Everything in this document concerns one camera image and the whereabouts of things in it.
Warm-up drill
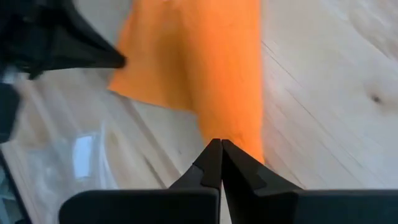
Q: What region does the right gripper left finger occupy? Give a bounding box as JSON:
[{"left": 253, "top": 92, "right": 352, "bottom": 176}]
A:
[{"left": 58, "top": 138, "right": 223, "bottom": 224}]

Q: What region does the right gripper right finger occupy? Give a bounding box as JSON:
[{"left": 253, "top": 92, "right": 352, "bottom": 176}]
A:
[{"left": 221, "top": 139, "right": 398, "bottom": 224}]

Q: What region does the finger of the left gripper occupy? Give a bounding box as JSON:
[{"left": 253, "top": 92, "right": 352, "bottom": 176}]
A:
[{"left": 30, "top": 0, "right": 127, "bottom": 78}]

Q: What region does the clear plastic container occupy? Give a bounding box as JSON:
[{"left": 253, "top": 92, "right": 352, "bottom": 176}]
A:
[{"left": 0, "top": 74, "right": 125, "bottom": 224}]

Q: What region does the orange bandage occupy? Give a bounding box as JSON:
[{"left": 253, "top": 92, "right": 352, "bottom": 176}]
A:
[{"left": 107, "top": 0, "right": 265, "bottom": 164}]

